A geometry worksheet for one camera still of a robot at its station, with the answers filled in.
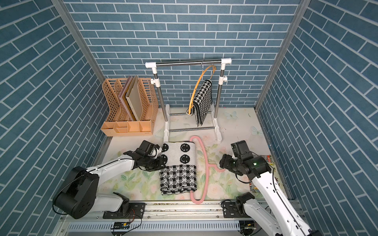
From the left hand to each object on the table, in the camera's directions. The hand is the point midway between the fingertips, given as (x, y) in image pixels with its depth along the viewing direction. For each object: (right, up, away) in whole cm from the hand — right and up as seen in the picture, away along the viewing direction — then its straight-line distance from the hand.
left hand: (168, 167), depth 86 cm
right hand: (+32, +5, -10) cm, 34 cm away
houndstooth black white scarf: (+20, +39, -2) cm, 44 cm away
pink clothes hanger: (+24, -3, +1) cm, 24 cm away
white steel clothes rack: (+31, +37, +31) cm, 58 cm away
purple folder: (-27, +42, 0) cm, 50 cm away
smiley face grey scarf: (+7, -3, -6) cm, 10 cm away
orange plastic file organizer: (-38, +26, +15) cm, 48 cm away
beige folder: (-23, +41, +6) cm, 48 cm away
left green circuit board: (-21, -25, -14) cm, 35 cm away
